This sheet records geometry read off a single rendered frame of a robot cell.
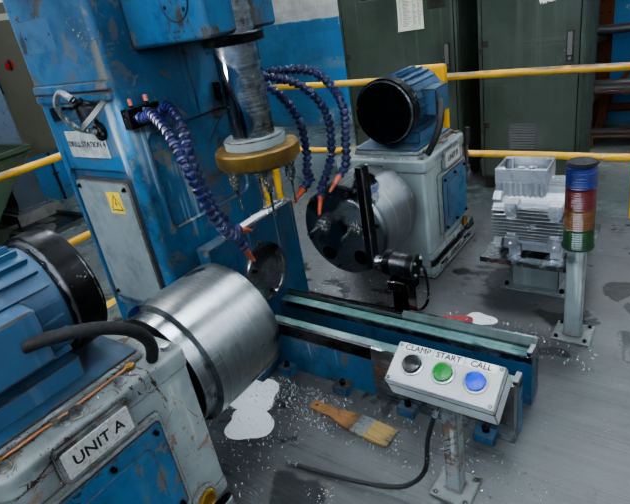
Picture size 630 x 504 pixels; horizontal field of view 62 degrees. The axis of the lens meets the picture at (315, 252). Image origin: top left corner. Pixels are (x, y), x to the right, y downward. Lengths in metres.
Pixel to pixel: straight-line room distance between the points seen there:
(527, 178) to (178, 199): 0.83
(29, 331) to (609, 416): 0.99
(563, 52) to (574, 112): 0.41
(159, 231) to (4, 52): 5.37
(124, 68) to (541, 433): 1.07
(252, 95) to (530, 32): 3.22
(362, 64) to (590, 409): 3.86
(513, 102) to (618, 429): 3.33
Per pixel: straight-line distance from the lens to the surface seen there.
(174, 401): 0.86
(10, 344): 0.72
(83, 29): 1.17
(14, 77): 6.50
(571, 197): 1.19
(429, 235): 1.53
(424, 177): 1.47
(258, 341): 0.98
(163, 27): 1.11
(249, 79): 1.09
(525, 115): 4.25
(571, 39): 4.07
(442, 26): 4.34
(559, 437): 1.13
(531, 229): 1.39
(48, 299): 0.77
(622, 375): 1.28
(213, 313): 0.94
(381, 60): 4.59
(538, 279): 1.53
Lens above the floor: 1.59
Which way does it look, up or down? 25 degrees down
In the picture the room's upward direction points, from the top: 10 degrees counter-clockwise
